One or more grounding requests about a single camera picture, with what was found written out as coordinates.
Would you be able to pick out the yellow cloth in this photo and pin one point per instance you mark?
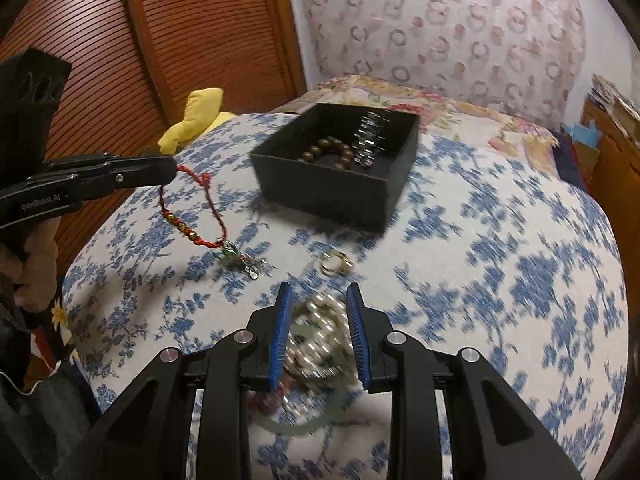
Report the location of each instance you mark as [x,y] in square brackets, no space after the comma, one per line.
[197,115]

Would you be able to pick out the colourful floral quilt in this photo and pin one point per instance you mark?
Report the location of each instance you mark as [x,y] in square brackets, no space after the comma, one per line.
[465,110]

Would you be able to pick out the dark blue cloth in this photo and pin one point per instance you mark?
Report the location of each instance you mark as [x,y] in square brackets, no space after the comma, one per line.
[572,157]

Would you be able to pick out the stack of papers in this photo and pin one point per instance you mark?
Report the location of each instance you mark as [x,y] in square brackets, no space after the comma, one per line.
[617,100]

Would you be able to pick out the person's left hand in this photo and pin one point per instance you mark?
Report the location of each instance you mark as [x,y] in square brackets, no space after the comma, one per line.
[37,255]

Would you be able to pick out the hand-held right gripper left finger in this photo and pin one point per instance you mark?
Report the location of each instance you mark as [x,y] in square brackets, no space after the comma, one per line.
[283,330]

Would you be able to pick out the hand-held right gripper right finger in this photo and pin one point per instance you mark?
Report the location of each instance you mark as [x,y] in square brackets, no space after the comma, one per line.
[357,335]

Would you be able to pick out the ribbed wooden cabinet door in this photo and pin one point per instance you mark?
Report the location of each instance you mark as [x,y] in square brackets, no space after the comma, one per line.
[165,35]

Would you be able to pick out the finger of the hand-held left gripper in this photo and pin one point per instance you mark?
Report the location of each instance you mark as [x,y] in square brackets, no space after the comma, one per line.
[145,169]
[95,187]

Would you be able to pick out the pale green jade bangle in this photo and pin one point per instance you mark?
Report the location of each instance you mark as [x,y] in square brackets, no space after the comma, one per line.
[300,427]

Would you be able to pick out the black jewelry box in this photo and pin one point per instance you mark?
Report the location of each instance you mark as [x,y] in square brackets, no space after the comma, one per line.
[325,195]

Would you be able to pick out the person's left forearm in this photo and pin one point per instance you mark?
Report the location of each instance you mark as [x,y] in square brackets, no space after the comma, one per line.
[30,410]

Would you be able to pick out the blue floral bed sheet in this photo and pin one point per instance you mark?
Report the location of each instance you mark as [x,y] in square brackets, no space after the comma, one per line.
[500,285]

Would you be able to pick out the wooden nightstand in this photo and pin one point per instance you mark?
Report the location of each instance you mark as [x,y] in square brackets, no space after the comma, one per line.
[612,155]

